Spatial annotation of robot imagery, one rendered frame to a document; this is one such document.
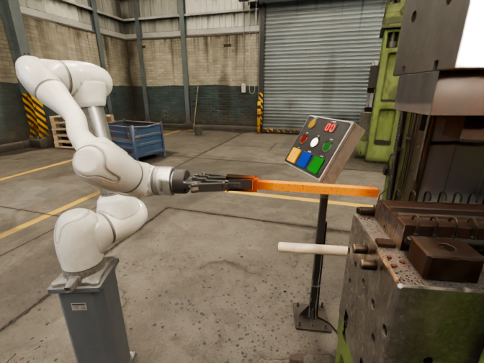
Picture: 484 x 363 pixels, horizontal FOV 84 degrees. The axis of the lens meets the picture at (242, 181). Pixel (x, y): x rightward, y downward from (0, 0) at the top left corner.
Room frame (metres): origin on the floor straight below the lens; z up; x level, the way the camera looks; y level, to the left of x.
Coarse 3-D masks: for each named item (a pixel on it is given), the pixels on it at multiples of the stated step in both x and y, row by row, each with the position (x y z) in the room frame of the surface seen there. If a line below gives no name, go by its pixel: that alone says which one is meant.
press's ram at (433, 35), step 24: (408, 0) 0.85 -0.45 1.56; (432, 0) 0.71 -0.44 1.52; (456, 0) 0.62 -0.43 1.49; (480, 0) 0.57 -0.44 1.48; (408, 24) 0.82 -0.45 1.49; (432, 24) 0.69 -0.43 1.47; (456, 24) 0.60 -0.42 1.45; (480, 24) 0.57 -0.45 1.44; (408, 48) 0.79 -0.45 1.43; (432, 48) 0.67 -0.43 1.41; (456, 48) 0.58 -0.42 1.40; (480, 48) 0.57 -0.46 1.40; (408, 72) 0.77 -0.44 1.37
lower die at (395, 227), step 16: (384, 208) 0.76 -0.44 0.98; (416, 208) 0.71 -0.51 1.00; (432, 208) 0.71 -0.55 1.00; (448, 208) 0.73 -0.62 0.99; (464, 208) 0.73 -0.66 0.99; (480, 208) 0.73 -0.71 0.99; (384, 224) 0.74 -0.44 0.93; (400, 224) 0.65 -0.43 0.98; (416, 224) 0.63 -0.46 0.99; (432, 224) 0.63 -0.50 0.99; (448, 224) 0.63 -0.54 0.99; (464, 224) 0.63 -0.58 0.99; (480, 224) 0.63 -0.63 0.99; (400, 240) 0.63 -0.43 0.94
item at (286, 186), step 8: (232, 176) 0.74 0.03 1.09; (240, 176) 0.74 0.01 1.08; (248, 176) 0.75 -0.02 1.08; (256, 176) 0.76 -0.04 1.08; (256, 184) 0.72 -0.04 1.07; (264, 184) 0.73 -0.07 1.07; (272, 184) 0.72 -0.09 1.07; (280, 184) 0.72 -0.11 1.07; (288, 184) 0.72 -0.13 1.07; (296, 184) 0.72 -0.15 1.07; (304, 184) 0.72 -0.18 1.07; (312, 184) 0.72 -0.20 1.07; (320, 184) 0.72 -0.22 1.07; (328, 184) 0.72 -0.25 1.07; (336, 184) 0.72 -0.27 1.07; (344, 184) 0.73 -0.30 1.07; (312, 192) 0.71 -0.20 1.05; (320, 192) 0.71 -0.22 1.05; (328, 192) 0.70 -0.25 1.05; (336, 192) 0.70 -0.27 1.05; (344, 192) 0.70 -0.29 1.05; (352, 192) 0.70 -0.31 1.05; (360, 192) 0.69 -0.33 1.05; (368, 192) 0.69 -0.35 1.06; (376, 192) 0.69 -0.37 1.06
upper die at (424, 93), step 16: (400, 80) 0.81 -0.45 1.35; (416, 80) 0.71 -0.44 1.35; (432, 80) 0.64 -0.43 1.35; (448, 80) 0.62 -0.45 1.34; (464, 80) 0.62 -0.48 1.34; (480, 80) 0.61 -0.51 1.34; (400, 96) 0.79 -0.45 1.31; (416, 96) 0.70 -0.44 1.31; (432, 96) 0.63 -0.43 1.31; (448, 96) 0.62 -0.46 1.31; (464, 96) 0.62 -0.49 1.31; (480, 96) 0.61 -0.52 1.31; (416, 112) 0.68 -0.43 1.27; (432, 112) 0.62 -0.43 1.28; (448, 112) 0.62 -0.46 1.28; (464, 112) 0.61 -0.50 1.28; (480, 112) 0.61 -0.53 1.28
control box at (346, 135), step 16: (304, 128) 1.41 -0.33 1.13; (320, 128) 1.29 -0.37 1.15; (336, 128) 1.19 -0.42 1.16; (352, 128) 1.12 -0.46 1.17; (304, 144) 1.33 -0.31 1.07; (320, 144) 1.22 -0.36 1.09; (336, 144) 1.12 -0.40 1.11; (352, 144) 1.13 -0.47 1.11; (336, 160) 1.10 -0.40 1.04; (320, 176) 1.09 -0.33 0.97; (336, 176) 1.11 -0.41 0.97
